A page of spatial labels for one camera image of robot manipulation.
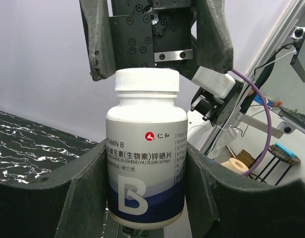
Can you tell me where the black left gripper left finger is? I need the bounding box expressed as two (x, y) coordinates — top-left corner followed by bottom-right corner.
(0, 142), (107, 238)

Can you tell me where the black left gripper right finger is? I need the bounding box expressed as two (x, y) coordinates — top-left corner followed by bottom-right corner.
(185, 145), (305, 238)

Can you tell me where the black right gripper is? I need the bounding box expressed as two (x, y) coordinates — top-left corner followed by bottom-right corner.
(79, 0), (233, 81)

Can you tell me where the white bottle cap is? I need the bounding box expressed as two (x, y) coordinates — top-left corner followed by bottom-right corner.
(115, 68), (180, 92)

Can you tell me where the white vitamin pill bottle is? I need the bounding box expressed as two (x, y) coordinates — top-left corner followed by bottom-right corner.
(105, 82), (189, 227)

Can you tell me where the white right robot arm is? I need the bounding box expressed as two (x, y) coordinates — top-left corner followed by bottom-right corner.
(79, 0), (243, 125)

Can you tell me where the brown paper roll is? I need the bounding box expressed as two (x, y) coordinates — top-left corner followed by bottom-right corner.
(221, 158), (249, 175)

